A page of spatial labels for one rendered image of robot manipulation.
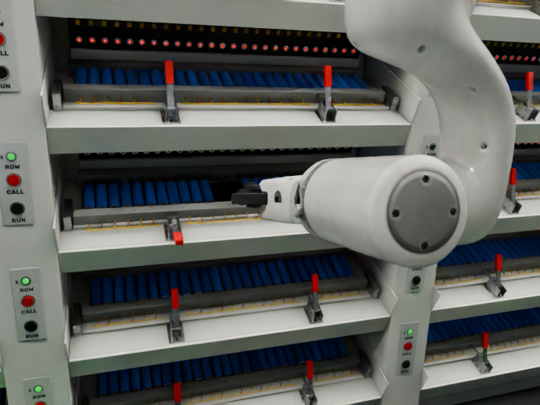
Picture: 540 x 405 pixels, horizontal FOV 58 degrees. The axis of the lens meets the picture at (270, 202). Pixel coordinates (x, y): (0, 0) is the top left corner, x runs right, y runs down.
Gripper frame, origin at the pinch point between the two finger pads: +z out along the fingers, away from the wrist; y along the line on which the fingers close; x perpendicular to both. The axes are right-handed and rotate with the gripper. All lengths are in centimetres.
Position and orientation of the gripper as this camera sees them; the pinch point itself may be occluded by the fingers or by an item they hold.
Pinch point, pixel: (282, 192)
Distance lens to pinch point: 65.1
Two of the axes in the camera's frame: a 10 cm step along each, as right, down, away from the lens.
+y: 9.5, -0.5, 3.0
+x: -0.3, -10.0, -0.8
